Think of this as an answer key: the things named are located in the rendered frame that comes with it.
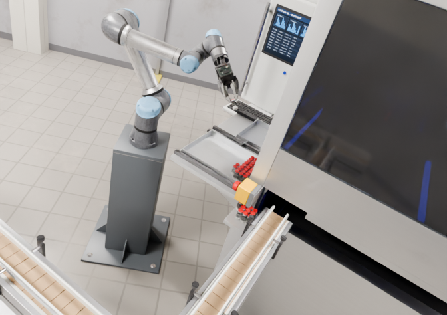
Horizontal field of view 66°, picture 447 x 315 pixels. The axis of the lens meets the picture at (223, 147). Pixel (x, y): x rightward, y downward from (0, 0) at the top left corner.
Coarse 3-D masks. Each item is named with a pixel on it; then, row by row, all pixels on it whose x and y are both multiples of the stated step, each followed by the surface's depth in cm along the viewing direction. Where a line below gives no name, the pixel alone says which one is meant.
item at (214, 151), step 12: (216, 132) 181; (192, 144) 170; (204, 144) 175; (216, 144) 178; (228, 144) 180; (192, 156) 161; (204, 156) 167; (216, 156) 170; (228, 156) 172; (240, 156) 175; (216, 168) 162; (228, 168) 164
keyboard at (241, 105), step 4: (240, 104) 233; (244, 104) 236; (232, 108) 229; (240, 108) 228; (244, 108) 230; (248, 108) 232; (252, 108) 233; (248, 112) 227; (252, 112) 228; (256, 112) 230; (260, 112) 231; (256, 116) 225; (260, 116) 226; (264, 116) 228; (268, 116) 229; (264, 120) 224; (268, 120) 225
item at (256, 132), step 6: (258, 120) 205; (252, 126) 202; (258, 126) 204; (264, 126) 204; (240, 132) 188; (246, 132) 195; (252, 132) 197; (258, 132) 198; (264, 132) 200; (240, 138) 185; (246, 138) 190; (252, 138) 192; (258, 138) 193; (264, 138) 195; (252, 144) 182; (258, 144) 188
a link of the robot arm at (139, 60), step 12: (120, 12) 157; (132, 12) 164; (132, 24) 161; (132, 48) 166; (132, 60) 169; (144, 60) 170; (144, 72) 171; (144, 84) 174; (156, 84) 177; (144, 96) 177; (156, 96) 176; (168, 96) 184
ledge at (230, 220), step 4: (232, 212) 141; (236, 212) 142; (228, 216) 139; (232, 216) 140; (256, 216) 143; (224, 220) 137; (228, 220) 137; (232, 220) 138; (236, 220) 138; (228, 224) 137; (232, 224) 136; (236, 224) 137; (240, 224) 137; (244, 224) 138; (232, 228) 137; (236, 228) 136; (240, 228) 135; (244, 228) 136; (240, 232) 135
